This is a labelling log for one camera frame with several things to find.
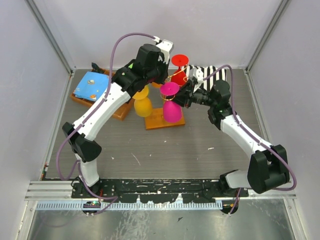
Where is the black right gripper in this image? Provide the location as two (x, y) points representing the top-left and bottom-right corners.
(165, 79), (216, 109)

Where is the pink plastic wine glass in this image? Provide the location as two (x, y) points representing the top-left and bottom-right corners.
(160, 82), (182, 123)

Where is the red plastic wine glass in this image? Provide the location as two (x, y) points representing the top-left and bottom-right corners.
(170, 54), (189, 87)

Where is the gold wire glass rack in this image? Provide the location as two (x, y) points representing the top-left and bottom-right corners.
(144, 63), (191, 131)

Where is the yellow plastic wine glass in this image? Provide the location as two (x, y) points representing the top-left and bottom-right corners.
(132, 85), (153, 118)

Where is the orange plastic wine glass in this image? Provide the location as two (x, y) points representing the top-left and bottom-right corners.
(151, 82), (162, 89)

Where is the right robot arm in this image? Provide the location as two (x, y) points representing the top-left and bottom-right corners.
(173, 80), (290, 197)

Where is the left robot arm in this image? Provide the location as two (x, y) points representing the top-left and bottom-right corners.
(62, 40), (174, 198)

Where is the black white striped cloth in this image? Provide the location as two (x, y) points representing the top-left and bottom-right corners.
(184, 64), (227, 91)

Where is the dark patterned cloth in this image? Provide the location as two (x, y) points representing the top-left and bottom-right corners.
(91, 62), (105, 74)

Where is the blue patterned cloth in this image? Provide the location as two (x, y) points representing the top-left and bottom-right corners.
(73, 71), (109, 102)

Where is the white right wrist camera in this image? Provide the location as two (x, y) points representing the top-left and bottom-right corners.
(187, 68), (204, 92)

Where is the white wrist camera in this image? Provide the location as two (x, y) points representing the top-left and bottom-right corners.
(187, 68), (204, 92)
(153, 36), (174, 65)

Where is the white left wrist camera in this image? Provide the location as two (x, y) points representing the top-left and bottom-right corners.
(153, 36), (174, 65)

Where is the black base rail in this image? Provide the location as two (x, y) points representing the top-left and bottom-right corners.
(72, 177), (251, 204)

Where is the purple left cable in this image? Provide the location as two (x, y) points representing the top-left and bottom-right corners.
(55, 32), (157, 216)

